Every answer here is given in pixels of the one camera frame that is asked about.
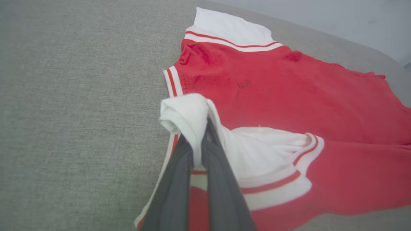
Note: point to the grey fabric sofa cushion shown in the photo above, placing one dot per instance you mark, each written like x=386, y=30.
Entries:
x=70, y=112

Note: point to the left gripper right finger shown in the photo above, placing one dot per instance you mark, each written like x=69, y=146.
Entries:
x=224, y=192

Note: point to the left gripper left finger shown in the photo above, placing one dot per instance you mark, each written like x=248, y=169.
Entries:
x=173, y=192

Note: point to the red garment with white trim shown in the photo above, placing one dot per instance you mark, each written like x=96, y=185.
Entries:
x=289, y=102

